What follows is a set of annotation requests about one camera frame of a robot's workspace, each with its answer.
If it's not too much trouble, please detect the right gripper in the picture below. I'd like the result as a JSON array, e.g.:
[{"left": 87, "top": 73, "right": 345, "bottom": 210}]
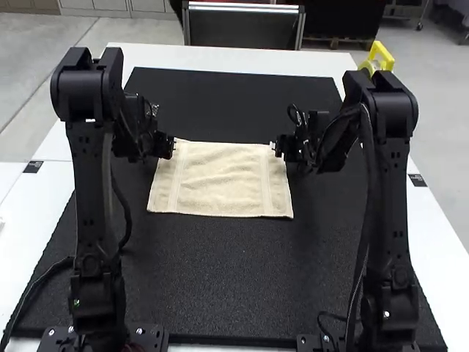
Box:
[{"left": 275, "top": 133, "right": 312, "bottom": 166}]

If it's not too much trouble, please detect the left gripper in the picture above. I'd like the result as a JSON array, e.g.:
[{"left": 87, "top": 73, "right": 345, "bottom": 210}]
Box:
[{"left": 144, "top": 128, "right": 175, "bottom": 161}]

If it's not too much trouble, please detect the pale towel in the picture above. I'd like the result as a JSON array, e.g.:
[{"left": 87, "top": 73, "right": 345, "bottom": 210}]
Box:
[{"left": 146, "top": 137, "right": 295, "bottom": 221}]

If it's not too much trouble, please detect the wooden pallet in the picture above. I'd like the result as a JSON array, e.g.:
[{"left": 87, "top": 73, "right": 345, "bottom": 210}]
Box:
[{"left": 303, "top": 34, "right": 371, "bottom": 51}]

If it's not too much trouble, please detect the yellow tape dispenser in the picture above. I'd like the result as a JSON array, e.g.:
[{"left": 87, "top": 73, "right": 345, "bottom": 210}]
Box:
[{"left": 358, "top": 40, "right": 396, "bottom": 76}]

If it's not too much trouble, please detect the black mat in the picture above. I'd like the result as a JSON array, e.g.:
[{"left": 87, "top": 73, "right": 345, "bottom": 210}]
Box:
[{"left": 7, "top": 66, "right": 448, "bottom": 348}]

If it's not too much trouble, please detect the black crate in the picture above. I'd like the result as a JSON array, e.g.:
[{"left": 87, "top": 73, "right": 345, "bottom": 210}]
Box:
[{"left": 300, "top": 0, "right": 388, "bottom": 40}]

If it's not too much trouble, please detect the grey two-door cupboard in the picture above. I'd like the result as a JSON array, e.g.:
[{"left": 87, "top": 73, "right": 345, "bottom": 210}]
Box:
[
  {"left": 128, "top": 0, "right": 174, "bottom": 12},
  {"left": 60, "top": 0, "right": 130, "bottom": 12}
]

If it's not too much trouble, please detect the metal trolley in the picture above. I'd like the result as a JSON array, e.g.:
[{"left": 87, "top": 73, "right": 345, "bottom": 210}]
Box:
[{"left": 380, "top": 0, "right": 426, "bottom": 31}]

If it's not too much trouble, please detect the grey locker bank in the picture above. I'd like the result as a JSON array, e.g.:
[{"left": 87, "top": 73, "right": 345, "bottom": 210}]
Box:
[{"left": 0, "top": 0, "right": 62, "bottom": 16}]

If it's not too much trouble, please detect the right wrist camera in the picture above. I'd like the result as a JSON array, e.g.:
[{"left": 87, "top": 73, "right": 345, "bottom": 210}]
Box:
[{"left": 306, "top": 109, "right": 331, "bottom": 136}]

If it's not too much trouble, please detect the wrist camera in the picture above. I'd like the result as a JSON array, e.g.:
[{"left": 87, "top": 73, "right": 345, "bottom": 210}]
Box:
[
  {"left": 306, "top": 109, "right": 331, "bottom": 136},
  {"left": 124, "top": 93, "right": 160, "bottom": 120}
]

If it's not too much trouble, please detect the black cable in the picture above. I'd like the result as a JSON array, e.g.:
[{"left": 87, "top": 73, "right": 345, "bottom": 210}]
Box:
[
  {"left": 287, "top": 103, "right": 311, "bottom": 129},
  {"left": 7, "top": 256, "right": 76, "bottom": 340},
  {"left": 109, "top": 175, "right": 133, "bottom": 254}
]

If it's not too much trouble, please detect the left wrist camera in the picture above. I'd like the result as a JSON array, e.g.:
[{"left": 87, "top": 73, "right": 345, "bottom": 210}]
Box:
[{"left": 124, "top": 93, "right": 160, "bottom": 120}]

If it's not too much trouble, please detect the black cart with aluminium frame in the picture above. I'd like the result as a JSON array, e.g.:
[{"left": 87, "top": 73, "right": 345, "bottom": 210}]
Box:
[{"left": 182, "top": 0, "right": 306, "bottom": 51}]

